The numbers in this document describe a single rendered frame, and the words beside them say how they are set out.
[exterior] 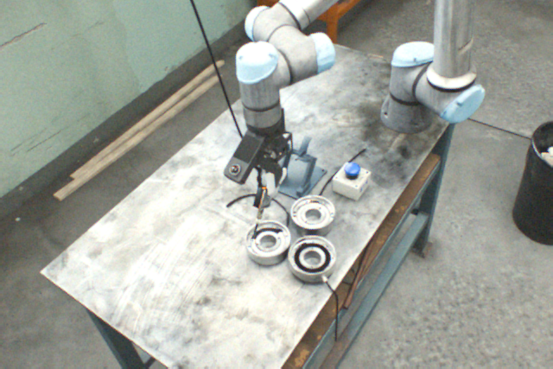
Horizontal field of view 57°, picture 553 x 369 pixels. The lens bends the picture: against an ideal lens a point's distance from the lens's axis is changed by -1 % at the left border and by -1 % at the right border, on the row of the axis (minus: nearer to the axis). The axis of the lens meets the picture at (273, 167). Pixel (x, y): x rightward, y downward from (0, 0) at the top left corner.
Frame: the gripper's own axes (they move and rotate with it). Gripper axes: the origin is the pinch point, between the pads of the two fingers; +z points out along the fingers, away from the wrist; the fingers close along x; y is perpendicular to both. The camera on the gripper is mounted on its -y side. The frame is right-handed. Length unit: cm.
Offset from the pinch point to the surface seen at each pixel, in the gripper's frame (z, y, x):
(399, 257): 69, 48, -19
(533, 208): 76, 101, -53
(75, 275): 13.0, -34.2, 31.1
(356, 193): 10.2, 18.6, -13.8
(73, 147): 84, 37, 151
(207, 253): 13.1, -13.3, 8.3
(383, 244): 39, 28, -19
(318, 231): 10.1, 3.5, -11.7
